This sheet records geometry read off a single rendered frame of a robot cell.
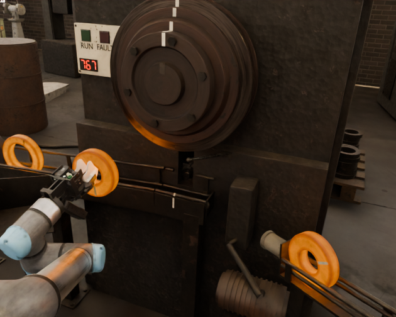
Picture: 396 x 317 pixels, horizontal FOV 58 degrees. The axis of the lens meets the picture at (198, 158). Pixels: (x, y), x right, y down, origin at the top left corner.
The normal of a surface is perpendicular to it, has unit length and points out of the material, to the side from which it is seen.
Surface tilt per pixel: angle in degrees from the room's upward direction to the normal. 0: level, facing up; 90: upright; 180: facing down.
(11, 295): 33
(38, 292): 46
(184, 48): 90
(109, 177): 88
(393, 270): 0
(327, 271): 90
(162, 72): 90
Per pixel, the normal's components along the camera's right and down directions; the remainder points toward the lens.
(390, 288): 0.04, -0.91
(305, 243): -0.87, 0.18
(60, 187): 0.93, 0.17
